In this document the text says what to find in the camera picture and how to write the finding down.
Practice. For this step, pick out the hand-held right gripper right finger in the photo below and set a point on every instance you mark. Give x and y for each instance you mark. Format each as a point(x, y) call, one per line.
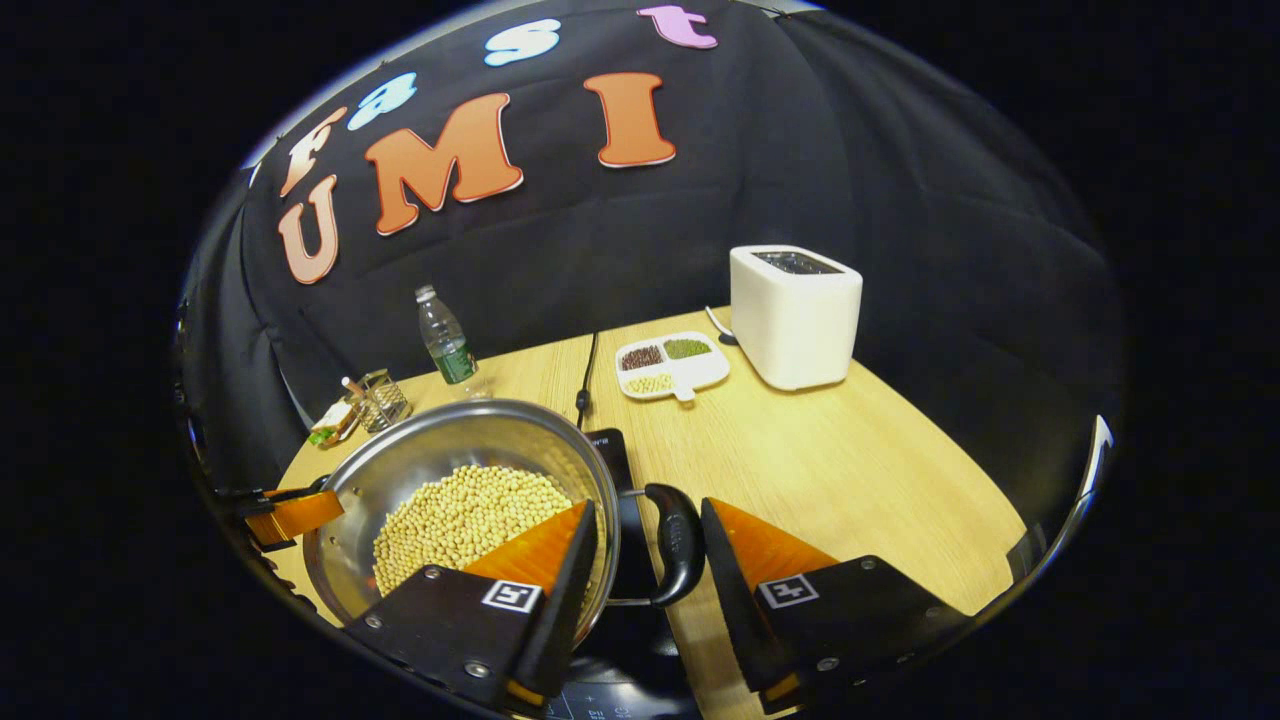
point(730, 600)

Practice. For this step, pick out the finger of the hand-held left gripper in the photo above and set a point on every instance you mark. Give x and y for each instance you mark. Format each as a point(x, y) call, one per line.
point(295, 515)

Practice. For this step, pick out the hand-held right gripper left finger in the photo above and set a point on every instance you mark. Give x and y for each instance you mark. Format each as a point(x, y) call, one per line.
point(570, 610)

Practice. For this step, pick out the black induction cooktop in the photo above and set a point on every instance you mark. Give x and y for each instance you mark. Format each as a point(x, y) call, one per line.
point(635, 650)

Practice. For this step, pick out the pile of yellow soybeans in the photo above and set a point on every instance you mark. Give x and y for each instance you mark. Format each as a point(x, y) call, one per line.
point(460, 515)

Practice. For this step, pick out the stainless steel pot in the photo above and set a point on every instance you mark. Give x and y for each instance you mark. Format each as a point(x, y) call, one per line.
point(440, 440)

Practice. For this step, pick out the sandwich on plate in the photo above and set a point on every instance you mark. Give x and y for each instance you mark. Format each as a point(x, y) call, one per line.
point(332, 425)

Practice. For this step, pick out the pink tipped stick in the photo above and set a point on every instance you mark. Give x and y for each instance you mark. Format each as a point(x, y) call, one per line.
point(352, 386)

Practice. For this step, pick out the clear plastic water bottle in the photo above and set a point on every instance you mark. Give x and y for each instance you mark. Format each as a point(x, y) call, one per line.
point(448, 345)

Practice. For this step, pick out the white compartment dish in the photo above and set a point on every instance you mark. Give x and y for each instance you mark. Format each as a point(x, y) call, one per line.
point(672, 372)

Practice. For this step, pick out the white toaster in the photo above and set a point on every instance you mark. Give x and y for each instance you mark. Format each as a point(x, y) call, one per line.
point(795, 320)

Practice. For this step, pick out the black backdrop cloth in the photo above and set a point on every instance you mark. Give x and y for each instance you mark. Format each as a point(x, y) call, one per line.
point(800, 160)

